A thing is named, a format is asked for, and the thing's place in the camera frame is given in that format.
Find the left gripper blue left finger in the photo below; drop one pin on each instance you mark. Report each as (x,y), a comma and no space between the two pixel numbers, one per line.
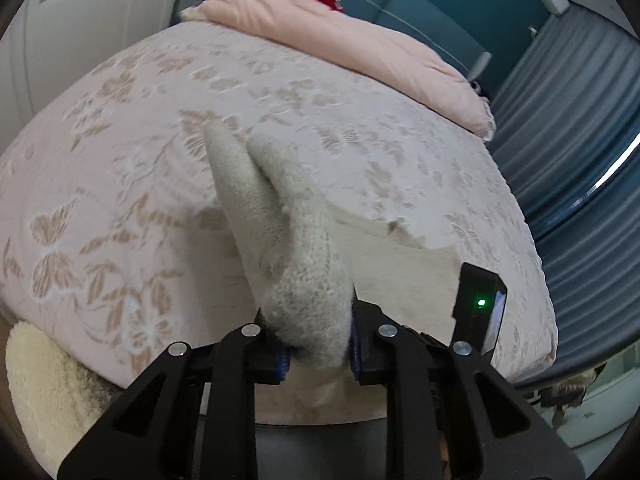
(271,357)

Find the beige heart pattern knit sweater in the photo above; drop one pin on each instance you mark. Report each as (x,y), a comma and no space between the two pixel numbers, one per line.
(304,258)

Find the dark bedside table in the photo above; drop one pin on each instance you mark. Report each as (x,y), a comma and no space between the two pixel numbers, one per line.
(178,7)

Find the white panelled wardrobe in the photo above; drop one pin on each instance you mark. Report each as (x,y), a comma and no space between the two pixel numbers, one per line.
(52,43)

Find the blue grey curtain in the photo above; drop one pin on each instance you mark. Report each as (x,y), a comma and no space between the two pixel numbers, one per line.
(567,142)

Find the cream fluffy rug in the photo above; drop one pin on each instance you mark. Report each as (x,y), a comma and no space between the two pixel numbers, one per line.
(56,399)

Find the pink folded duvet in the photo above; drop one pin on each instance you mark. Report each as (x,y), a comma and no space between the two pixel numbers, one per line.
(386,55)

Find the pink butterfly pattern bedspread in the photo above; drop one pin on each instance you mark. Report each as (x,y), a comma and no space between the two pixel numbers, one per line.
(129,202)

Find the blue upholstered headboard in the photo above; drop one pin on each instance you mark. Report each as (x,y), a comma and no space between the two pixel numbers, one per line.
(425,22)

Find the grey bed base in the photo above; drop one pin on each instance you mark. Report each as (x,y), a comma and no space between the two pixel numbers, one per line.
(357,450)

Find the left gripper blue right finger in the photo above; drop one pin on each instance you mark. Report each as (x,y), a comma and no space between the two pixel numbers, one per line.
(366,359)

